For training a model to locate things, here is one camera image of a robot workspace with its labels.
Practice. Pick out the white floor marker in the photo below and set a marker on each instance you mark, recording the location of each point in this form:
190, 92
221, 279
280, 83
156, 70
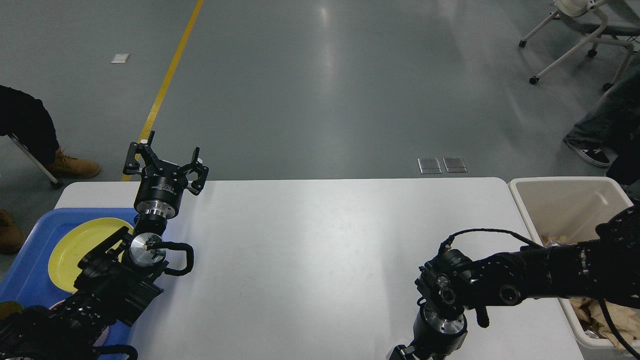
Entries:
120, 58

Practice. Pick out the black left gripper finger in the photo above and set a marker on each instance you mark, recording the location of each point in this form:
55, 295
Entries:
143, 161
195, 166

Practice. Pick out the metal floor socket plates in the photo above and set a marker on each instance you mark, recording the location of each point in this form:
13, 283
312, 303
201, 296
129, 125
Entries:
433, 165

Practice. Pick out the blue plastic tray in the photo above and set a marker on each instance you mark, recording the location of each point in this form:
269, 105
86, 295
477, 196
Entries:
30, 265

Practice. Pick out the beige plastic bin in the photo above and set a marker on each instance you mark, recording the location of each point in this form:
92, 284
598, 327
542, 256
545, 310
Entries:
567, 206

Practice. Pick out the yellow plate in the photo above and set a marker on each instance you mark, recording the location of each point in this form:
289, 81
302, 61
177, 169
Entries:
62, 266

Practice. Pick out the person in black clothes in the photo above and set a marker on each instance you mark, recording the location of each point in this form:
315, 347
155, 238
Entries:
26, 117

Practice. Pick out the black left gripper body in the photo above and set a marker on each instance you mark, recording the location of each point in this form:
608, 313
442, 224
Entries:
160, 195

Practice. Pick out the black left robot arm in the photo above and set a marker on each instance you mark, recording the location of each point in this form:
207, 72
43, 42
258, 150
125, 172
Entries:
150, 256

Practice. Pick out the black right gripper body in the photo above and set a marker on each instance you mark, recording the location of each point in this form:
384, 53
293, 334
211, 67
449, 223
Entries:
435, 336

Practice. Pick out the office chair base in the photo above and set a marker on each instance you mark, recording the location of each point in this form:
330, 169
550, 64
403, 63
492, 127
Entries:
610, 22

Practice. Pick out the white chair leg at left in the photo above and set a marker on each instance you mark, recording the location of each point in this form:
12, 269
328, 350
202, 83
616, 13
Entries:
54, 182

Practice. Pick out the person in grey trousers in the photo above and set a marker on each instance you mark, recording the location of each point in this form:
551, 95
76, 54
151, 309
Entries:
614, 117

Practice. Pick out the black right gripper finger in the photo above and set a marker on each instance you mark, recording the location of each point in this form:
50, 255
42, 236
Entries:
404, 352

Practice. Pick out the dark green mug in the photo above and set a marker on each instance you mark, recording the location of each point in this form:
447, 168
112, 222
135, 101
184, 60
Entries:
8, 308

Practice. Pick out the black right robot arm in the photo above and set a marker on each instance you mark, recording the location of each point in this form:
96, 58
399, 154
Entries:
605, 269

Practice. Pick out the brown paper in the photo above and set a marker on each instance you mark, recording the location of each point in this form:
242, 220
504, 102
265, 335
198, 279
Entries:
593, 322

